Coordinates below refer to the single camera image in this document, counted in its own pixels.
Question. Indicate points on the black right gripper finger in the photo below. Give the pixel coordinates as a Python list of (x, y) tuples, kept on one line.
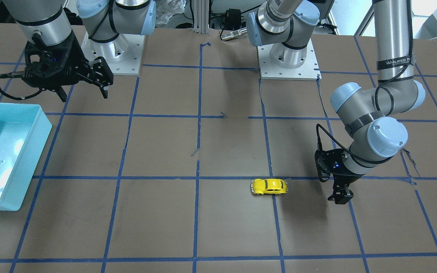
[(61, 93), (99, 74)]

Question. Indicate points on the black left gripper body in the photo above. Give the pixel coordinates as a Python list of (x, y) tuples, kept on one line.
[(346, 176)]

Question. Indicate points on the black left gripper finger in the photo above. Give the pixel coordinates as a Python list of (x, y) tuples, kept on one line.
[(346, 195), (339, 193)]

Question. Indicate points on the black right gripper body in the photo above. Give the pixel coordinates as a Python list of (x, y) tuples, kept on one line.
[(75, 53)]

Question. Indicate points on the yellow toy beetle car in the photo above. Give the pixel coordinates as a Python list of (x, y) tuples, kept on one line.
[(268, 186)]

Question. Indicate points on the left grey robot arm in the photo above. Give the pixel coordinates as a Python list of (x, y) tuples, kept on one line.
[(287, 25)]

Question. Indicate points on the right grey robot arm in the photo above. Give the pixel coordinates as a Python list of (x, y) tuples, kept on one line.
[(104, 21)]

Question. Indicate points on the light blue plastic bin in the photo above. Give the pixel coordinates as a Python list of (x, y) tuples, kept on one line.
[(24, 130)]

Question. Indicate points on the black power adapter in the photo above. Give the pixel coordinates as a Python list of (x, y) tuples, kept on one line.
[(232, 20)]

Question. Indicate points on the silver metal connector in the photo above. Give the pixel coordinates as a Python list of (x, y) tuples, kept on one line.
[(233, 34)]

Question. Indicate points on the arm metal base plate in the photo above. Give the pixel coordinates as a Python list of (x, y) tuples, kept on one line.
[(277, 62), (122, 55)]

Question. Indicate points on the aluminium frame post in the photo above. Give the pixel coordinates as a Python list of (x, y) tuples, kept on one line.
[(201, 16)]

